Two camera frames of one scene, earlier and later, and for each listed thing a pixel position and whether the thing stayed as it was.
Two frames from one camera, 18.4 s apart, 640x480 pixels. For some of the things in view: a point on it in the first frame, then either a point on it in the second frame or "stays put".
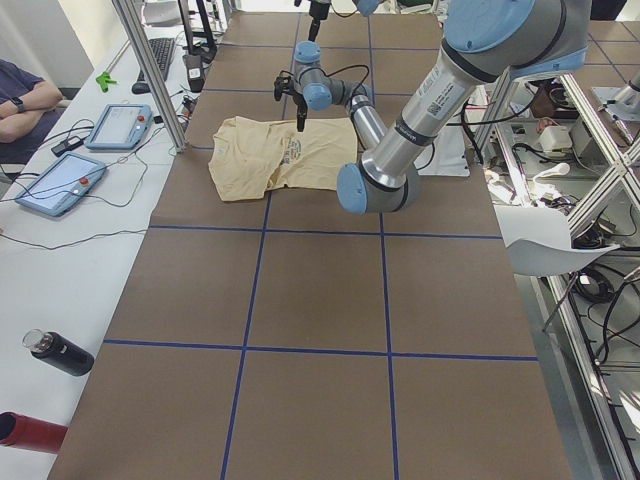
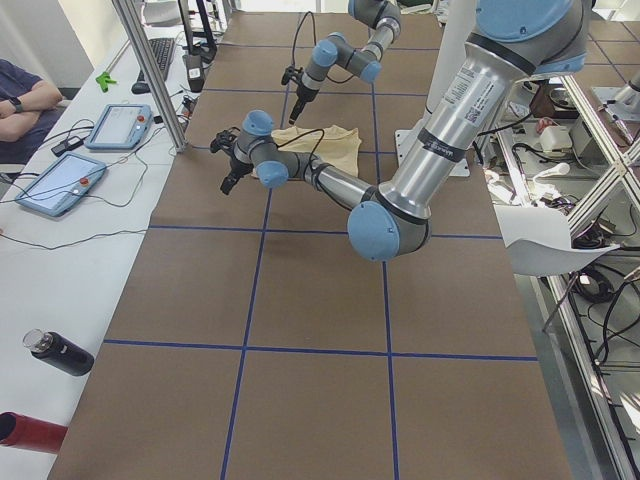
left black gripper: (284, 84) -> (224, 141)
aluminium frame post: (143, 53) stays put
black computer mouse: (141, 88) stays put
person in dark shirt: (27, 113) stays put
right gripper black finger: (314, 28) -> (298, 107)
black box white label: (195, 72) stays put
